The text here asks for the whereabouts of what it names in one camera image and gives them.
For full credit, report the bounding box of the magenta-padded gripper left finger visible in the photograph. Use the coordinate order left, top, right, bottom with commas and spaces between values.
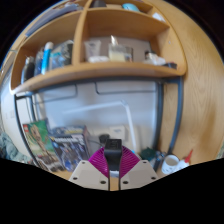
68, 147, 111, 192

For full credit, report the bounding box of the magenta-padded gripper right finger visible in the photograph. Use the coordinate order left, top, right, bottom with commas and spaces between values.
118, 146, 159, 191

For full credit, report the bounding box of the black charger block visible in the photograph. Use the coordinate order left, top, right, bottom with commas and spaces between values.
103, 138, 123, 179

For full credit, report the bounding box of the green round container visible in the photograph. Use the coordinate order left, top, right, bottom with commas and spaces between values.
139, 147, 158, 161

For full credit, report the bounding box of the black electric shaver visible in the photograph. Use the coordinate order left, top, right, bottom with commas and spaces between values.
153, 151, 166, 173

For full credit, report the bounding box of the blue robot model kit box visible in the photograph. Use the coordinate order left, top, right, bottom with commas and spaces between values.
49, 124, 92, 173

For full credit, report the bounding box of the white mug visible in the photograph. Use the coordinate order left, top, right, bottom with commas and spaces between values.
161, 153, 181, 175

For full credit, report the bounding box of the white desk lamp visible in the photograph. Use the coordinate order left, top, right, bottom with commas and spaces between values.
63, 99, 138, 154

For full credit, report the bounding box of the green tree figure toy box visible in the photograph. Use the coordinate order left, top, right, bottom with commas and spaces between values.
22, 119, 64, 173

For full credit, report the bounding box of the blue grey bedding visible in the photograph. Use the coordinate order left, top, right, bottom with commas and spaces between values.
0, 131, 31, 164

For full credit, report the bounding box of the wooden shelf unit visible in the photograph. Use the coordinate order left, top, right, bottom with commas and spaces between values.
9, 0, 188, 96

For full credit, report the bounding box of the white wall box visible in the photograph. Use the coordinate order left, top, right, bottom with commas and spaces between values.
108, 124, 128, 141

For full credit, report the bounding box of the dark grey metal frame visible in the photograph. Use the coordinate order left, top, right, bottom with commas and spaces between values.
13, 75, 185, 168

